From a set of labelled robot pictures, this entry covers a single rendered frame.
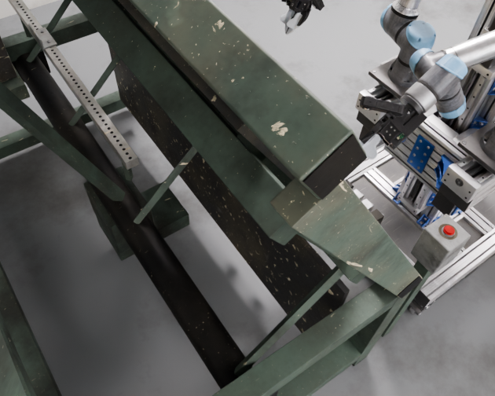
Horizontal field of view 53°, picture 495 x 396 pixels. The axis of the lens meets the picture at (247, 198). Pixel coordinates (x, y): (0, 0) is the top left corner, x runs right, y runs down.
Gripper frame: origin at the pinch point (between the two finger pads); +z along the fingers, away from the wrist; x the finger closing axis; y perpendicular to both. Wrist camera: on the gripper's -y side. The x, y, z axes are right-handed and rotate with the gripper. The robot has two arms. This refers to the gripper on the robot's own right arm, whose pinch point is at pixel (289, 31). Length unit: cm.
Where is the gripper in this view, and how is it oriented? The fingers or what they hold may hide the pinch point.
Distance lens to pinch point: 194.1
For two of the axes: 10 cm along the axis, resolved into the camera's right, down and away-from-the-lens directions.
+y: -7.1, 1.3, -7.0
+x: 5.8, 6.7, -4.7
